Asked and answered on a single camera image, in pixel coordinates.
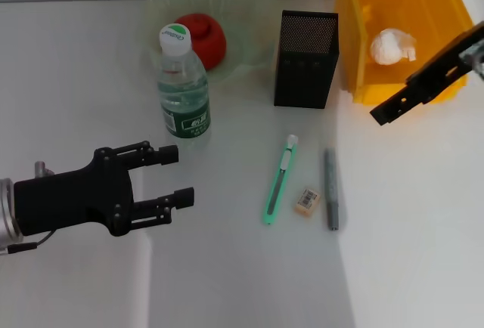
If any black mesh pen holder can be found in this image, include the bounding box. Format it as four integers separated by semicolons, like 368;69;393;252
273;9;340;110

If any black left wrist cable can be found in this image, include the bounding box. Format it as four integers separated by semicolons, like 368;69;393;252
0;229;56;255

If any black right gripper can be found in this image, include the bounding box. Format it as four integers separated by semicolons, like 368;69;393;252
369;20;484;128

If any green glass fruit plate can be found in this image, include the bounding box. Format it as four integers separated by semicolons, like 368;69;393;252
141;0;281;85

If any red knitted toy orange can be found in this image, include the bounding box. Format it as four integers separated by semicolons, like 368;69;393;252
174;12;228;72

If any clear water bottle green label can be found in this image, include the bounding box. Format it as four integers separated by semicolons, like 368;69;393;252
157;22;212;141

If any green utility knife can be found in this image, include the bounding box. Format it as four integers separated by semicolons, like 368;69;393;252
262;134;299;227

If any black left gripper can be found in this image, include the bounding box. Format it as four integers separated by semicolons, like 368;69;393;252
13;141;195;238

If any yellow plastic bin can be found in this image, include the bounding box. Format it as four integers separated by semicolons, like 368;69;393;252
334;0;476;107

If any white paper ball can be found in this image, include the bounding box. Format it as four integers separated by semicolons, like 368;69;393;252
369;28;417;66

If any beige eraser with barcode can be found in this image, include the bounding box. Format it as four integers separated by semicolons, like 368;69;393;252
293;187;321;216

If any grey marker pen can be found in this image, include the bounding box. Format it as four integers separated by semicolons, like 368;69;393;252
324;147;340;231

